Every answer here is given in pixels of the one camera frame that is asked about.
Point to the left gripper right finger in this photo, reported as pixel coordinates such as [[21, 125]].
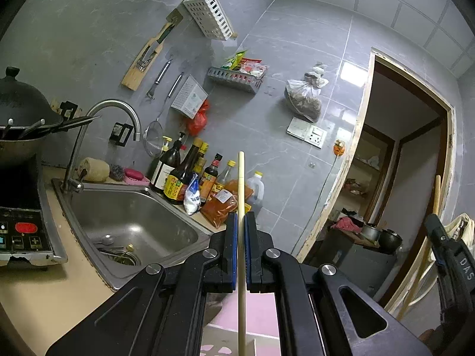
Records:
[[319, 311]]

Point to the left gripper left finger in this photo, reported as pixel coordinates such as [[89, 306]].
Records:
[[160, 311]]

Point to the bamboo chopstick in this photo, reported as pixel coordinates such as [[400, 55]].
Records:
[[424, 255], [241, 256]]

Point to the person's right hand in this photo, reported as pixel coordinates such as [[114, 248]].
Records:
[[433, 339]]

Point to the cream rubber gloves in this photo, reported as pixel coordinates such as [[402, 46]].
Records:
[[460, 229]]

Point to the pink floral towel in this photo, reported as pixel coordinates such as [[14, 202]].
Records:
[[262, 336]]

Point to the white plastic utensil holder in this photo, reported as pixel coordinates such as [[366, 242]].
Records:
[[218, 341]]

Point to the black cooking pot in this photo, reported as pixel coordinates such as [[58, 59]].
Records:
[[389, 241]]

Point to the dark cabinet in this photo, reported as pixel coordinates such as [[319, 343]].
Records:
[[365, 266]]

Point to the stainless steel sink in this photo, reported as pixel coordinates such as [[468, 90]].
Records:
[[123, 228]]

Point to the white salt bag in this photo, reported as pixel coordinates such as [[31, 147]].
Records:
[[191, 201]]

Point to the orange spice packet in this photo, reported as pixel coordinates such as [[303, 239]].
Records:
[[216, 209]]

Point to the yellow label sauce bottle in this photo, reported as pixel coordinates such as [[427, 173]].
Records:
[[178, 180]]

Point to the pink sponge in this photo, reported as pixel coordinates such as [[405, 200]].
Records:
[[135, 178]]

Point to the large oil jug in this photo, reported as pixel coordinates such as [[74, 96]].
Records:
[[258, 189]]

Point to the red label sauce bottle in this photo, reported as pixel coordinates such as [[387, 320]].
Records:
[[208, 178]]

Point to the induction cooker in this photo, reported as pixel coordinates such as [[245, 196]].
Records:
[[29, 237]]

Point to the dark soy sauce bottle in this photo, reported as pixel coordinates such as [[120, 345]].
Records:
[[169, 160]]

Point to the loofah scrubber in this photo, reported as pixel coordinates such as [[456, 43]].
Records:
[[93, 170]]

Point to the chrome faucet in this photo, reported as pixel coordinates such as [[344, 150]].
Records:
[[98, 138]]

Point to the mesh strainer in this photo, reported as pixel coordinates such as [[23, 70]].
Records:
[[152, 136]]

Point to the red plastic bag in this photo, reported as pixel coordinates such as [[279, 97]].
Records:
[[195, 125]]

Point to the plastic bag of dried goods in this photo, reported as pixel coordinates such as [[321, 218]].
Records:
[[303, 95]]

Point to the hanging peeler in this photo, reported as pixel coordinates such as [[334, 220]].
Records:
[[158, 79]]

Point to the black wok with lid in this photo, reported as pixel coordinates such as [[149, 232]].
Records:
[[27, 118]]

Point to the orange wall hook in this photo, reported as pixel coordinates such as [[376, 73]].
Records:
[[339, 148]]

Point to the white wall socket panel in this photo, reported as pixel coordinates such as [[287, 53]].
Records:
[[306, 132]]

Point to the white wall box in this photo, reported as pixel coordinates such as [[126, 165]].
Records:
[[189, 98]]

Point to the grey wall shelf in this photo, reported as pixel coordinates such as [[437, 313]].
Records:
[[235, 79]]

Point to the white wall basket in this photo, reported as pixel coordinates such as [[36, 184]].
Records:
[[211, 18]]

